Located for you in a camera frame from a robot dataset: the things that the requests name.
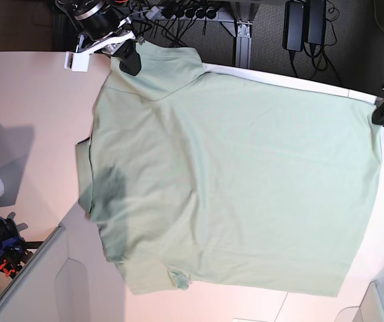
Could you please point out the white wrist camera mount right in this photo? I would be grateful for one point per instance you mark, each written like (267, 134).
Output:
(78, 61)

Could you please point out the black power adapter left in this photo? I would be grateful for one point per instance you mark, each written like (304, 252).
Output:
(293, 26)

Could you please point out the black power adapter right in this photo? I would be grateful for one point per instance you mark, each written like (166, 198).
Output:
(316, 18)

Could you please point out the grey white partition panel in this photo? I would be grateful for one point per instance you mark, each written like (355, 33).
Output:
(51, 287)

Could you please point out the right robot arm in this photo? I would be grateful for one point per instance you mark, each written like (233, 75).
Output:
(67, 8)

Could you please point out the black power adapter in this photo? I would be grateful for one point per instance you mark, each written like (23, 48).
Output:
(316, 18)
(293, 26)

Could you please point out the black power strip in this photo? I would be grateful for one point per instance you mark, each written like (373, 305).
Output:
(190, 13)

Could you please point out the grey panel lower right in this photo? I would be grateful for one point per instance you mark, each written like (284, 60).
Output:
(371, 309)

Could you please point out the aluminium table leg frame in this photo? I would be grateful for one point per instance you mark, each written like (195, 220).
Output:
(243, 13)

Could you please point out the blue orange clamp pile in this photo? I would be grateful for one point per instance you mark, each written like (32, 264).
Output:
(12, 249)

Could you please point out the light green T-shirt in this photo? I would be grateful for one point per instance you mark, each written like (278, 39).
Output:
(192, 175)

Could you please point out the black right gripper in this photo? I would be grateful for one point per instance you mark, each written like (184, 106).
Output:
(100, 20)

